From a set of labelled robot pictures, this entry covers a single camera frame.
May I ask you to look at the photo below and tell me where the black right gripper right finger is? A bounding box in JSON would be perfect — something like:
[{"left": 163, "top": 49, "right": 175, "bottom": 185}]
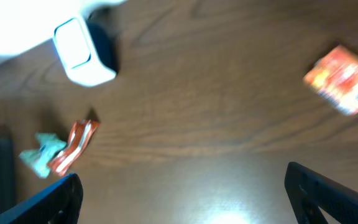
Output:
[{"left": 284, "top": 162, "right": 358, "bottom": 223}]

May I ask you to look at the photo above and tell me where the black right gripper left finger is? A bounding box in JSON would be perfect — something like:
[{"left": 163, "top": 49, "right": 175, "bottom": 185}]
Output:
[{"left": 0, "top": 173, "right": 83, "bottom": 224}]

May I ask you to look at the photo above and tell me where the red orange snack wrapper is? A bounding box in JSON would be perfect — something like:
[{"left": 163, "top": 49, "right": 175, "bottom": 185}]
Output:
[{"left": 47, "top": 119, "right": 100, "bottom": 177}]

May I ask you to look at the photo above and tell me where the teal wipes packet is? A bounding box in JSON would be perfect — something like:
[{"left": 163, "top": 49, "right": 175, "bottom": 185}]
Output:
[{"left": 19, "top": 133, "right": 67, "bottom": 179}]

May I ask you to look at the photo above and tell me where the orange tissue packet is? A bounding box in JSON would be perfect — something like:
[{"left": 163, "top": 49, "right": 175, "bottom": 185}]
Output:
[{"left": 303, "top": 45, "right": 358, "bottom": 115}]

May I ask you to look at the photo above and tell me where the white barcode scanner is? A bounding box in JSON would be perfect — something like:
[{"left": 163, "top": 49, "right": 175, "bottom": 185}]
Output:
[{"left": 53, "top": 16, "right": 117, "bottom": 87}]

